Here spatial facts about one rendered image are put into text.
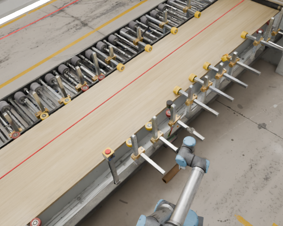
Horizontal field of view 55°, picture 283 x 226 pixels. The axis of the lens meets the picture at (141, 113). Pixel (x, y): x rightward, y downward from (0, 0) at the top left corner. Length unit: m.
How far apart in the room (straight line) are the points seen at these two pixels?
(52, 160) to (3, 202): 0.49
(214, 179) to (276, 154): 0.85
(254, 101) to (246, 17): 1.15
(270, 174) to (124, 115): 1.86
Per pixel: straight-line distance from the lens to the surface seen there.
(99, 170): 2.63
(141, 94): 2.84
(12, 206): 2.51
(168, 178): 3.22
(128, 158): 2.73
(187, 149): 1.98
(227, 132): 3.73
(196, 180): 1.86
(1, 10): 1.47
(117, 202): 3.22
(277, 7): 4.30
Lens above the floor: 2.98
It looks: 51 degrees down
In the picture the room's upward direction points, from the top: 6 degrees counter-clockwise
